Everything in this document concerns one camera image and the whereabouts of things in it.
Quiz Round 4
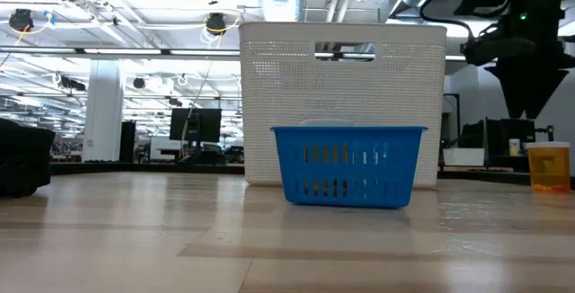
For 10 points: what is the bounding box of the black first aid kit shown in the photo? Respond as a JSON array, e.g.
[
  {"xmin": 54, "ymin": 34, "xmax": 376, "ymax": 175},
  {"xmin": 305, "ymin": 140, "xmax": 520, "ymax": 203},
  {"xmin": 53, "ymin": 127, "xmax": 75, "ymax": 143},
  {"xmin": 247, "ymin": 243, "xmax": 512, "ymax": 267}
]
[{"xmin": 0, "ymin": 118, "xmax": 57, "ymax": 199}]

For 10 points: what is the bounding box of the black ceiling device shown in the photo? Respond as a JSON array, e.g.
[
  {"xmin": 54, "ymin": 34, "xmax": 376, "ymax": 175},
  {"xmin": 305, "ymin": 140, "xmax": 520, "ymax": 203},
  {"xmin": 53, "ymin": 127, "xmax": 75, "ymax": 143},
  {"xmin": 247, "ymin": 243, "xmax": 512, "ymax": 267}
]
[
  {"xmin": 7, "ymin": 8, "xmax": 35, "ymax": 33},
  {"xmin": 205, "ymin": 12, "xmax": 228, "ymax": 37}
]

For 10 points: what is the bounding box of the white box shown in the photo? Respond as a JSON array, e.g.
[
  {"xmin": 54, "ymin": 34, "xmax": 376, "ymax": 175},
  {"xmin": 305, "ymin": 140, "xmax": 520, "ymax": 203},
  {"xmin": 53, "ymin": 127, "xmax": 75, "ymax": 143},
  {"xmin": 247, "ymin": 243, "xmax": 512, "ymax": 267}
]
[{"xmin": 442, "ymin": 147, "xmax": 486, "ymax": 167}]

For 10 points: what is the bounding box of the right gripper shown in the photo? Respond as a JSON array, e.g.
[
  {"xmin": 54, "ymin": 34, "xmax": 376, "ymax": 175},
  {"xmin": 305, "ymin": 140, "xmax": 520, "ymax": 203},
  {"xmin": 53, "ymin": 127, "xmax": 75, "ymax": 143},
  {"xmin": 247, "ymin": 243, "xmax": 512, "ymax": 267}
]
[{"xmin": 461, "ymin": 13, "xmax": 570, "ymax": 119}]

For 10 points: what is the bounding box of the white perforated plastic basket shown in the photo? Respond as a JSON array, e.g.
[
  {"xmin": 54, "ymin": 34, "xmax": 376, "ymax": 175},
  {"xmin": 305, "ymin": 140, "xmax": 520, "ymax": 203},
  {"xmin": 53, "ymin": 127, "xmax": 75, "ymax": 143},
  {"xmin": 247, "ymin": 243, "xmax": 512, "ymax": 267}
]
[{"xmin": 237, "ymin": 22, "xmax": 448, "ymax": 190}]

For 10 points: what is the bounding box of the white square pillar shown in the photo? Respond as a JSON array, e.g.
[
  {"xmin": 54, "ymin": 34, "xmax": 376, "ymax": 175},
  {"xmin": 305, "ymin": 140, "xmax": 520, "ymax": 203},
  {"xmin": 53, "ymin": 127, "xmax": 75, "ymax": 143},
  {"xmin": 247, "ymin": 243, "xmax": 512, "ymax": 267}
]
[{"xmin": 82, "ymin": 58, "xmax": 126, "ymax": 163}]

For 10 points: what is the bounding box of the black equipment rack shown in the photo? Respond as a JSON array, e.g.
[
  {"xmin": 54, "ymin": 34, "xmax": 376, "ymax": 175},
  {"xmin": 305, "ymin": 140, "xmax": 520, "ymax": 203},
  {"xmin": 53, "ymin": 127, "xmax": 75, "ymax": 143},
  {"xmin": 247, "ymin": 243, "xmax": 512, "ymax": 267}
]
[{"xmin": 460, "ymin": 117, "xmax": 556, "ymax": 173}]

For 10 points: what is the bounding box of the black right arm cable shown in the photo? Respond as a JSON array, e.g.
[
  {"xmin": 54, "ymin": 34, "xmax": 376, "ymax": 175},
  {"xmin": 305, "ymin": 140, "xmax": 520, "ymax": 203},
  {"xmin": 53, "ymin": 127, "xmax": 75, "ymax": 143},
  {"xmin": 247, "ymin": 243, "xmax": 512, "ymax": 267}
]
[{"xmin": 419, "ymin": 0, "xmax": 478, "ymax": 42}]

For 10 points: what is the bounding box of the black computer monitor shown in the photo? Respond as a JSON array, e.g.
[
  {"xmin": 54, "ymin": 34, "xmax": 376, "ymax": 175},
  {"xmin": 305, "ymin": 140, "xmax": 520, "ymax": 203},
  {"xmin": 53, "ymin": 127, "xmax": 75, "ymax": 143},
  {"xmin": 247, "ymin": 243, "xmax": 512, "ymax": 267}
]
[{"xmin": 168, "ymin": 107, "xmax": 223, "ymax": 164}]

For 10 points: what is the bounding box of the black floor-standing box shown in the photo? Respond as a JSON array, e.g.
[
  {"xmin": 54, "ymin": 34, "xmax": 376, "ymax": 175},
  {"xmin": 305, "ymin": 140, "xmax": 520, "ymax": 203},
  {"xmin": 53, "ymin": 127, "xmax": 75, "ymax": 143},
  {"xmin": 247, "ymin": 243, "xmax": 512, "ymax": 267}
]
[{"xmin": 119, "ymin": 120, "xmax": 137, "ymax": 163}]

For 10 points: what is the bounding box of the small blue plastic basket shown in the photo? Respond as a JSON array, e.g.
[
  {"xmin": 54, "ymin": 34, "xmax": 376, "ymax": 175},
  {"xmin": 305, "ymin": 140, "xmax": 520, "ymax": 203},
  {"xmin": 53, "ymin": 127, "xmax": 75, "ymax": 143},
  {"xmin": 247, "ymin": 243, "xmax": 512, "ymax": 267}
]
[{"xmin": 269, "ymin": 125, "xmax": 429, "ymax": 209}]

